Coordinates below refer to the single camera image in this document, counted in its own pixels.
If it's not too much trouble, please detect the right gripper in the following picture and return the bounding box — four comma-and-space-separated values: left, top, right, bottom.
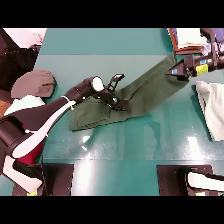
166, 55, 195, 80

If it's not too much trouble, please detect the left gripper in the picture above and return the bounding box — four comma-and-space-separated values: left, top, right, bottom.
95, 87, 130, 113

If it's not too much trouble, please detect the olive green garment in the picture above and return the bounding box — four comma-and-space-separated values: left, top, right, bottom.
68, 53, 191, 132

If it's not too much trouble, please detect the black garment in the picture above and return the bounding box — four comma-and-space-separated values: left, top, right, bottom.
0, 29, 42, 93

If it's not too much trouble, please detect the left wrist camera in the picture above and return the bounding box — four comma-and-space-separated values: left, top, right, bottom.
105, 73, 126, 94

